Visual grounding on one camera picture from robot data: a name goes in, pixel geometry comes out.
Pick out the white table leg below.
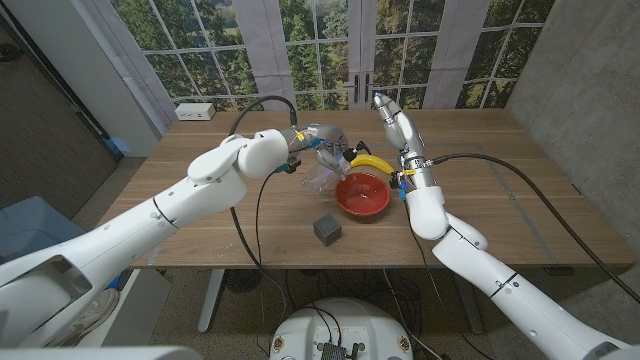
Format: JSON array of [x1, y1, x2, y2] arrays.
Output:
[[197, 268, 226, 335]]

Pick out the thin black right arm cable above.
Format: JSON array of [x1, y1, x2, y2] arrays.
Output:
[[405, 198, 449, 314]]

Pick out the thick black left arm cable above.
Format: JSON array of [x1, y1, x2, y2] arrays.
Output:
[[228, 94, 300, 326]]

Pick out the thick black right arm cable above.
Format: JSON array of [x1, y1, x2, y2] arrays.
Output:
[[432, 152, 640, 304]]

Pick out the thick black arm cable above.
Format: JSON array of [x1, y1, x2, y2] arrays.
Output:
[[432, 152, 640, 304], [228, 94, 300, 326]]

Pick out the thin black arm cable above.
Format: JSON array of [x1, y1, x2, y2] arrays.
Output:
[[253, 170, 279, 271], [405, 198, 449, 314]]

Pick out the clear dispenser bottle black pump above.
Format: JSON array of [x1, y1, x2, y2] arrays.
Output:
[[301, 140, 373, 195]]

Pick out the black round floor fan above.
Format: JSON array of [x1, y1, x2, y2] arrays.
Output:
[[223, 268, 265, 294]]

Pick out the printed window backdrop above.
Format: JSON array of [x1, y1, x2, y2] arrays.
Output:
[[108, 0, 557, 112]]

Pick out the grey tape outline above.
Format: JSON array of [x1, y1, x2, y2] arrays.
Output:
[[147, 142, 561, 266]]

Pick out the dark grey block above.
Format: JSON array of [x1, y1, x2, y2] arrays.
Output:
[[313, 212, 344, 248]]

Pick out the grey white sneaker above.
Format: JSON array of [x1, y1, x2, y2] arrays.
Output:
[[47, 288, 122, 348]]

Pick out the white robot torso base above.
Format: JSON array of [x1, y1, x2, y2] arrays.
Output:
[[268, 297, 414, 360]]

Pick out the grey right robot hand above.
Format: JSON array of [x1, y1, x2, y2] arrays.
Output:
[[372, 91, 437, 195]]

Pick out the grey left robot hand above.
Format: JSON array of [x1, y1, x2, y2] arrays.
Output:
[[276, 123, 350, 182]]

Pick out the grey table leg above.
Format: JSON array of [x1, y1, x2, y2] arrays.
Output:
[[452, 279, 486, 335]]

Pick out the red bowl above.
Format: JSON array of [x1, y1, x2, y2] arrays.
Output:
[[333, 172, 392, 218]]

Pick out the blue-grey storage bin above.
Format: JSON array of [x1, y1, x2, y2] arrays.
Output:
[[0, 195, 89, 261]]

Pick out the white power strip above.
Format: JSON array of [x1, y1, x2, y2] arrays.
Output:
[[174, 102, 217, 122]]

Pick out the yellow banana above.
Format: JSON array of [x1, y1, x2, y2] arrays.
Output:
[[350, 153, 397, 177]]

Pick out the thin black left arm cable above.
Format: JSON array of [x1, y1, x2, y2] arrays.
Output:
[[253, 170, 279, 271]]

